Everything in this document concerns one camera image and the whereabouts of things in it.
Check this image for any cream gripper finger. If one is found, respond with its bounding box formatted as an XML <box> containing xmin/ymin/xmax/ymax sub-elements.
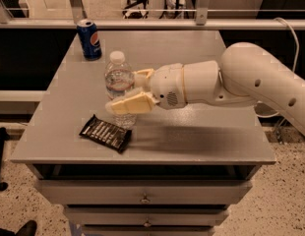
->
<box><xmin>105</xmin><ymin>88</ymin><xmax>159</xmax><ymax>115</ymax></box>
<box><xmin>134</xmin><ymin>68</ymin><xmax>154</xmax><ymax>89</ymax></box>

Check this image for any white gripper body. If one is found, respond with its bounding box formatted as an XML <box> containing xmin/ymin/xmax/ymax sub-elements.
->
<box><xmin>150</xmin><ymin>63</ymin><xmax>187</xmax><ymax>109</ymax></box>

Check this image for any clear plastic water bottle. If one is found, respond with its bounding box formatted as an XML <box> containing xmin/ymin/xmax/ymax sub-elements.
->
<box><xmin>103</xmin><ymin>50</ymin><xmax>138</xmax><ymax>130</ymax></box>

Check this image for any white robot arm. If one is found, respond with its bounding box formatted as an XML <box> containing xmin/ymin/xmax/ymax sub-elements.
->
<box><xmin>105</xmin><ymin>42</ymin><xmax>305</xmax><ymax>136</ymax></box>

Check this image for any black rxbar chocolate wrapper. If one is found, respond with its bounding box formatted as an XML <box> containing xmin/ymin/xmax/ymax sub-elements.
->
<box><xmin>80</xmin><ymin>115</ymin><xmax>132</xmax><ymax>153</ymax></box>

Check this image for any blue pepsi can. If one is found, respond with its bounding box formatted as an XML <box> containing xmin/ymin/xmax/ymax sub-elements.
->
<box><xmin>77</xmin><ymin>19</ymin><xmax>102</xmax><ymax>60</ymax></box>

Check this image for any grey drawer cabinet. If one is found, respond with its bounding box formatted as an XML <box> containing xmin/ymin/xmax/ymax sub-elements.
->
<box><xmin>12</xmin><ymin>42</ymin><xmax>275</xmax><ymax>236</ymax></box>

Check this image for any black office chair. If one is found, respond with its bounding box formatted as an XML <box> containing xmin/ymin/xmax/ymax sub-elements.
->
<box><xmin>122</xmin><ymin>0</ymin><xmax>149</xmax><ymax>19</ymax></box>

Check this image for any black stand at left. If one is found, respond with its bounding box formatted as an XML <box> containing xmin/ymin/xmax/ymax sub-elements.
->
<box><xmin>0</xmin><ymin>127</ymin><xmax>10</xmax><ymax>192</ymax></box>

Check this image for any metal rail frame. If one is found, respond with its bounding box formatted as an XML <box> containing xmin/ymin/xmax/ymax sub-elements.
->
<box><xmin>0</xmin><ymin>0</ymin><xmax>305</xmax><ymax>30</ymax></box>

